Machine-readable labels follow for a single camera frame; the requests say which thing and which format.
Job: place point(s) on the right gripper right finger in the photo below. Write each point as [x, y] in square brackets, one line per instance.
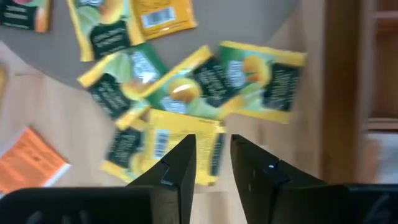
[258, 186]

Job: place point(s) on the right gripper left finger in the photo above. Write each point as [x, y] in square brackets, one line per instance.
[177, 186]

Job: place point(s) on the white orange tea packet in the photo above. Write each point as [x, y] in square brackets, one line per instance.
[28, 161]

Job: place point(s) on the yellow foil tea packet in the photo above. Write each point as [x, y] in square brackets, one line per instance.
[164, 18]
[183, 130]

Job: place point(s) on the red mango tea packet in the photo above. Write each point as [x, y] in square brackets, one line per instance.
[21, 15]

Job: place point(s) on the brown wooden organizer box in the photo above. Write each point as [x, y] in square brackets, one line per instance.
[345, 93]

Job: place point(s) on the round grey table mat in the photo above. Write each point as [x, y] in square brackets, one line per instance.
[46, 59]

